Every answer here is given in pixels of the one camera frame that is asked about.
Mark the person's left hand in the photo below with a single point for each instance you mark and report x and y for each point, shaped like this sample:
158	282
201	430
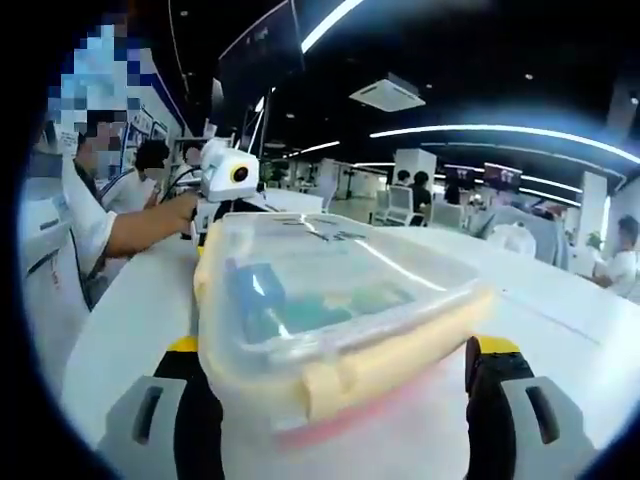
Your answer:
186	212

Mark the ceiling air conditioner vent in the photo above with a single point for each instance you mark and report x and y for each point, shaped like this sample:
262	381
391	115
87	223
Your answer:
387	92

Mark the grey jacket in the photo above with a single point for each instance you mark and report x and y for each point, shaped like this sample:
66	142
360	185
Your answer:
550	230

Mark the white backpack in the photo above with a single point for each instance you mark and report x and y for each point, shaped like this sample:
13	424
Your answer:
515	240

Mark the small blue white medicine box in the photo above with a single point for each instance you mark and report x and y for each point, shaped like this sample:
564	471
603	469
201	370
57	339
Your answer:
255	295

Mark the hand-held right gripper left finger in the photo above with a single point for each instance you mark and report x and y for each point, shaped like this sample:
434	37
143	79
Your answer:
190	415

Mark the white pillar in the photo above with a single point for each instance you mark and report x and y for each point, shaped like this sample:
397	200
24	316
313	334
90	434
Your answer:
415	165

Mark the metal shelf rack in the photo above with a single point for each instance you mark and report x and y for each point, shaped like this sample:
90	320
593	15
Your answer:
197	145

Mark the desktop monitor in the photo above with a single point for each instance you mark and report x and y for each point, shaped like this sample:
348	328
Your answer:
252	125

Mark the black hanging screen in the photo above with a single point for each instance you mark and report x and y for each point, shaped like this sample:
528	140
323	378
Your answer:
260	45

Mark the white counter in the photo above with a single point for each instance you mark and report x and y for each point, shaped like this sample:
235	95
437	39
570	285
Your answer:
295	200

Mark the bright ceiling light bar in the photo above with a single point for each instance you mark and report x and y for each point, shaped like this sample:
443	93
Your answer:
330	25

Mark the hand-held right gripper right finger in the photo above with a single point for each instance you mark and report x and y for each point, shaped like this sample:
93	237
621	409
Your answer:
492	405

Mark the thin ceiling light bar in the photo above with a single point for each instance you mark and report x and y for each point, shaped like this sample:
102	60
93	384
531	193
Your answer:
500	131

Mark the white office chair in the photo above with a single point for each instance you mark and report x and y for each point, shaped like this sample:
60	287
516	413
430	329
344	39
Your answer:
447	215
400	205

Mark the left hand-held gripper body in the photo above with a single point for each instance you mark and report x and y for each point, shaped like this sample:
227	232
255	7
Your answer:
230	170

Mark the clear plastic storage tray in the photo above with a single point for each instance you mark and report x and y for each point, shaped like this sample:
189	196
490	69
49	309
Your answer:
350	435

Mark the red wall screen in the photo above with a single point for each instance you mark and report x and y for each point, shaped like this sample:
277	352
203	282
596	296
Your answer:
502	175

